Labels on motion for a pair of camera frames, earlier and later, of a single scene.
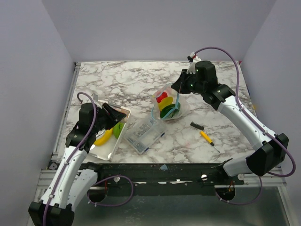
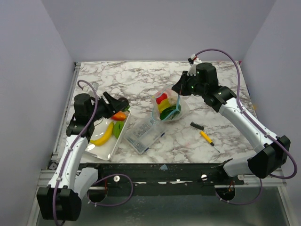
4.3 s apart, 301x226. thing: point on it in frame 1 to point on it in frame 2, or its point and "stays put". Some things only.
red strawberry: x=164 y=94 stays put
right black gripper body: x=179 y=83 stays put
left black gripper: x=114 y=115 to x=114 y=105
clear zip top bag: x=168 y=104 stays put
